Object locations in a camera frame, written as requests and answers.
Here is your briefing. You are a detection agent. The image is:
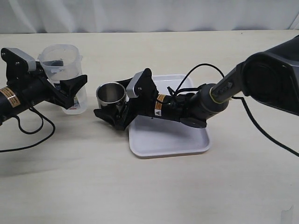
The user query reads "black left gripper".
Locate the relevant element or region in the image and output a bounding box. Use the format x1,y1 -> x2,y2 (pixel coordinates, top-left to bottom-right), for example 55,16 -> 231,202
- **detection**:
4,60 -> 87,110

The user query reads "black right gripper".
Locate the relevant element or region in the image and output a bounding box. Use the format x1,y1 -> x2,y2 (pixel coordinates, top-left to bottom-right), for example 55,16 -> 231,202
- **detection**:
93,78 -> 182,131

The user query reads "stainless steel cup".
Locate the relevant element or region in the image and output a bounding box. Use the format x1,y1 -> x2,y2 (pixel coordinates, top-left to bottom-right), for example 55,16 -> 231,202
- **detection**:
96,82 -> 126,111

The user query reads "clear plastic water pitcher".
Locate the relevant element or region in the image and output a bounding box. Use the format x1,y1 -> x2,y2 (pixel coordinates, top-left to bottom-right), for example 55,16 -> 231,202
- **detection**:
38,44 -> 87,115

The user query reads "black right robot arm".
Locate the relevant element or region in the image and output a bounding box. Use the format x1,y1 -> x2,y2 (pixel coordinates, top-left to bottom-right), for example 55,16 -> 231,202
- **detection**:
94,37 -> 299,130

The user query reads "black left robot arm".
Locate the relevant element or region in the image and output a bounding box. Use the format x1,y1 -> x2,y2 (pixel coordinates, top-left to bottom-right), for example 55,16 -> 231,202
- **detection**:
0,62 -> 87,123

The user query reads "white plastic tray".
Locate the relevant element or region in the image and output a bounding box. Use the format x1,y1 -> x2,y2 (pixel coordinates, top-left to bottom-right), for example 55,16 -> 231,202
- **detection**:
128,73 -> 211,159

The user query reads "white backdrop curtain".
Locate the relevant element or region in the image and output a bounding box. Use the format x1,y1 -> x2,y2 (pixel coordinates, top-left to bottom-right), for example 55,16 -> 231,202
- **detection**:
0,0 -> 299,34

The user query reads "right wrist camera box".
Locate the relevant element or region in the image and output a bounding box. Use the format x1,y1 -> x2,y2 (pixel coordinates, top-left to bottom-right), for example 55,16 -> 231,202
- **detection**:
126,68 -> 157,100

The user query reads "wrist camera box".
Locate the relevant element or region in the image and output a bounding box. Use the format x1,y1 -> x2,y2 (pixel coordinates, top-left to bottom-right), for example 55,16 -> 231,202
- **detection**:
0,48 -> 36,81
126,68 -> 157,100

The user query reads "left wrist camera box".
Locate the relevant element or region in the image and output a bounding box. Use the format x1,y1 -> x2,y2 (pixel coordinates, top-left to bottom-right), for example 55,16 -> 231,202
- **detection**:
0,48 -> 36,81

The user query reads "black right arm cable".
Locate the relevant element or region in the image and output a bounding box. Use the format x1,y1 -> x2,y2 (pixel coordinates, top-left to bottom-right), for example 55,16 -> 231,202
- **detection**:
167,63 -> 299,157

